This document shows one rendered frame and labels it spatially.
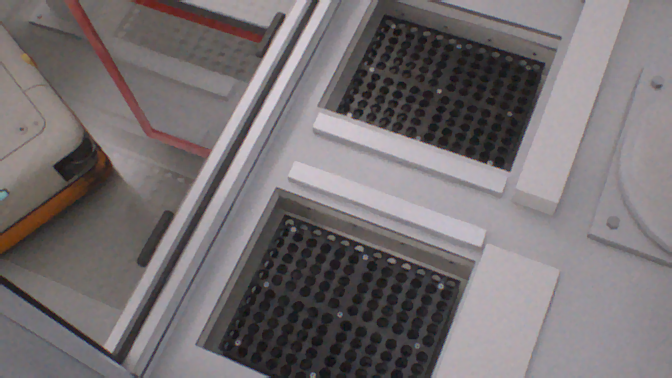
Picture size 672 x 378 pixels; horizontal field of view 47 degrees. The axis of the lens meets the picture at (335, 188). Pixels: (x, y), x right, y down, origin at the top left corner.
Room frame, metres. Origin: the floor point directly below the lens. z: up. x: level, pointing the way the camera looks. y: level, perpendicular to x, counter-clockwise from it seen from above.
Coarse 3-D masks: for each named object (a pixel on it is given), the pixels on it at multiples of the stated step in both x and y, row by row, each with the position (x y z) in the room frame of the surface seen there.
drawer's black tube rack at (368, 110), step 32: (384, 32) 0.64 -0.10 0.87; (416, 32) 0.61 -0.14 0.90; (384, 64) 0.57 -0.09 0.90; (416, 64) 0.56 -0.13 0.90; (448, 64) 0.55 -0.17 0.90; (480, 64) 0.55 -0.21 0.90; (512, 64) 0.54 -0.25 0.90; (544, 64) 0.53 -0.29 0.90; (384, 96) 0.52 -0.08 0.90; (416, 96) 0.52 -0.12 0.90; (448, 96) 0.51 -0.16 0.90; (480, 96) 0.50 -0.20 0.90; (512, 96) 0.49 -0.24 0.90; (384, 128) 0.48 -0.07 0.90; (416, 128) 0.47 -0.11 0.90; (448, 128) 0.46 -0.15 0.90; (480, 128) 0.45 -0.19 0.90; (512, 128) 0.45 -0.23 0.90; (480, 160) 0.41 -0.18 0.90
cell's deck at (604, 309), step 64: (448, 0) 0.62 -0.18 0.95; (512, 0) 0.60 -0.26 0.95; (576, 0) 0.58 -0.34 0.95; (640, 0) 0.57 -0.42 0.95; (320, 64) 0.56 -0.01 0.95; (640, 64) 0.48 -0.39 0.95; (256, 192) 0.40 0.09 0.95; (320, 192) 0.38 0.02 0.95; (384, 192) 0.37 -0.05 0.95; (448, 192) 0.36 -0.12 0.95; (512, 192) 0.34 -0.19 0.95; (576, 192) 0.33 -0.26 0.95; (448, 256) 0.29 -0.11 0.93; (576, 256) 0.26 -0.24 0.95; (640, 256) 0.24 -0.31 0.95; (192, 320) 0.26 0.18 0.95; (576, 320) 0.19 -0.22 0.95; (640, 320) 0.18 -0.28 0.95
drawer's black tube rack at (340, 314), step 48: (288, 240) 0.35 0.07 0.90; (336, 240) 0.34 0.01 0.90; (288, 288) 0.30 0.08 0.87; (336, 288) 0.28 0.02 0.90; (384, 288) 0.27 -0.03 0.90; (432, 288) 0.27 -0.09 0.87; (288, 336) 0.24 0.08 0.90; (336, 336) 0.23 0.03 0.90; (384, 336) 0.22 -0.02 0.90; (432, 336) 0.21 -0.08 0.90
